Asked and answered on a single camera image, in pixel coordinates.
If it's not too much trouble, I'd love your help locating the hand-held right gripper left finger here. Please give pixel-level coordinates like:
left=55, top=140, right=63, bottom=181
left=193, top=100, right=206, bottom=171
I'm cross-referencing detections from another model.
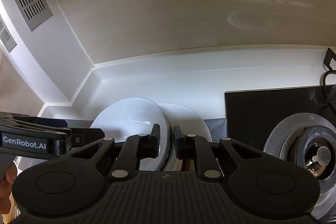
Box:
left=71, top=124, right=161, bottom=179

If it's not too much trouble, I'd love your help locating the grey dish mat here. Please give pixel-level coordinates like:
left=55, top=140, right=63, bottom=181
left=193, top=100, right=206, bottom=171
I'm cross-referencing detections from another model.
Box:
left=67, top=118, right=228, bottom=138

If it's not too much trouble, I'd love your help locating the person's left hand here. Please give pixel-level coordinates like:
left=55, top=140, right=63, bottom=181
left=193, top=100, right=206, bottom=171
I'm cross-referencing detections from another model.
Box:
left=0, top=162, right=18, bottom=214

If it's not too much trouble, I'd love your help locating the white floral square plate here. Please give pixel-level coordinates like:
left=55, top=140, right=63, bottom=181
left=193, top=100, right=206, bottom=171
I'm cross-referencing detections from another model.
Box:
left=157, top=103, right=214, bottom=147

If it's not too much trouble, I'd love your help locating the metal stove burner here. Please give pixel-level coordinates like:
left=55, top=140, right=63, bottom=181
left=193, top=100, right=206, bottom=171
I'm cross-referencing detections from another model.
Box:
left=262, top=112, right=336, bottom=217

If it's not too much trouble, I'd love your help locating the white bowl blue pattern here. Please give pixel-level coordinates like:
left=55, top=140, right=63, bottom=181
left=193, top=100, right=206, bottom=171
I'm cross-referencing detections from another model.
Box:
left=90, top=97, right=183, bottom=172

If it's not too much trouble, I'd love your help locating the black glass gas stove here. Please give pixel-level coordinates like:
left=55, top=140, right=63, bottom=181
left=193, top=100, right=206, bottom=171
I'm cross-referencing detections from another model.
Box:
left=224, top=85, right=336, bottom=222

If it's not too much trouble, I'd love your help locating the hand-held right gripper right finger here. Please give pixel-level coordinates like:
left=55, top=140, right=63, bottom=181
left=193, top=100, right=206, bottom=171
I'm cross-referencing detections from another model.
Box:
left=174, top=125, right=263, bottom=179

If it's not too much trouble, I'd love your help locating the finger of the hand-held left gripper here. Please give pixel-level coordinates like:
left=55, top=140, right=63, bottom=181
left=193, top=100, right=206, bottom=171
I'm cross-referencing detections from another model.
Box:
left=0, top=112, right=71, bottom=135
left=64, top=128, right=105, bottom=155

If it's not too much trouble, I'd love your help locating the black pan support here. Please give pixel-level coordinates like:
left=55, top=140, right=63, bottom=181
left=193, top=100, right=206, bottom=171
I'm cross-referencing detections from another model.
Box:
left=321, top=48, right=336, bottom=115

